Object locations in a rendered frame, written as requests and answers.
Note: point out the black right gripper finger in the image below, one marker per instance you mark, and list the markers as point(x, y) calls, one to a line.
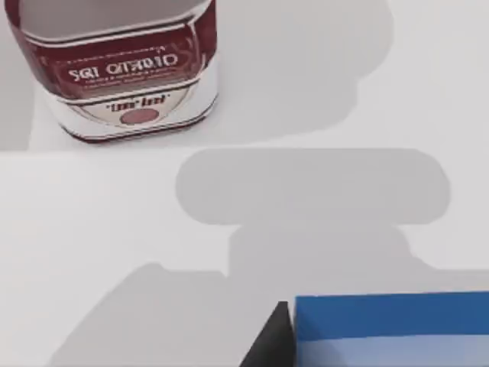
point(276, 342)

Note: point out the blue box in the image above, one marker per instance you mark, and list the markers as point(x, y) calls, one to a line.
point(389, 330)

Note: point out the red and white can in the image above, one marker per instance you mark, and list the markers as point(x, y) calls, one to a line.
point(122, 72)

